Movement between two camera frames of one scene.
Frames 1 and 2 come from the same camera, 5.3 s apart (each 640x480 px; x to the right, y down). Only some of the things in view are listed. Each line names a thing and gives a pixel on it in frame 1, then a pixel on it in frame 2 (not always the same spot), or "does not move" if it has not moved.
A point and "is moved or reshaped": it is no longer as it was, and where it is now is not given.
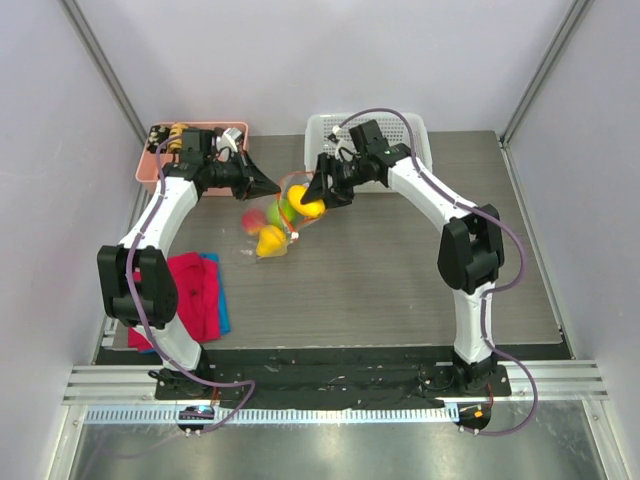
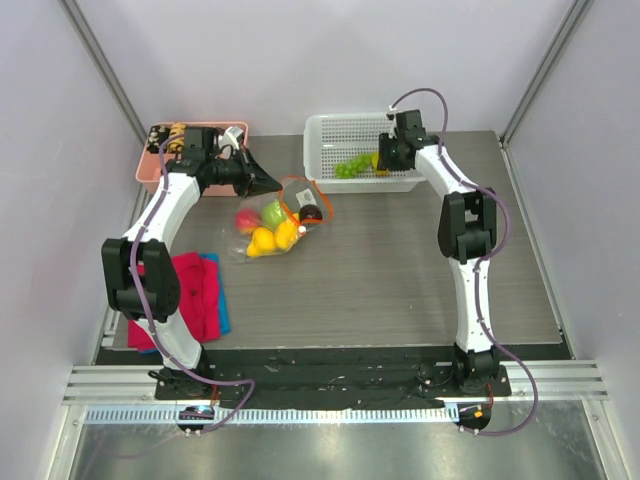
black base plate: (332, 378) does not move
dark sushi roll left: (157, 135) does not move
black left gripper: (252, 182) does not move
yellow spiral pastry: (176, 130) does not move
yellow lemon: (313, 209) -> (287, 232)
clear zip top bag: (274, 225) is moved or reshaped
